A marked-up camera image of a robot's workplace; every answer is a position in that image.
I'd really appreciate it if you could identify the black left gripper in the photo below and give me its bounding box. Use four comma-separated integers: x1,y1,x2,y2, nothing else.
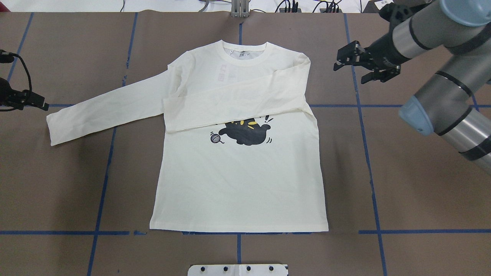
0,77,49,111

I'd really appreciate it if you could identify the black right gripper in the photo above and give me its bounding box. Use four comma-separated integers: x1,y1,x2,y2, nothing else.
333,34,410,84

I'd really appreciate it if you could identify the cream long-sleeve cat shirt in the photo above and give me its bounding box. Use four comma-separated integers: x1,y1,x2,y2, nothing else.
47,40,329,233

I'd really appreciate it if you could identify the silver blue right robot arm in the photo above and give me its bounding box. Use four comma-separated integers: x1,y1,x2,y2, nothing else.
333,0,491,173

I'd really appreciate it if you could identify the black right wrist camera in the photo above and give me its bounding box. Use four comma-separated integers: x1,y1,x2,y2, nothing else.
378,2,417,23

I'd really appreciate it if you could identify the aluminium frame post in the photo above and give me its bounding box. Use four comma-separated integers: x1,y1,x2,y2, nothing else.
230,0,250,18

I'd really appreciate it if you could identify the white camera post base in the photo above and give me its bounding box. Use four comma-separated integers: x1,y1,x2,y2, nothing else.
187,264,290,276

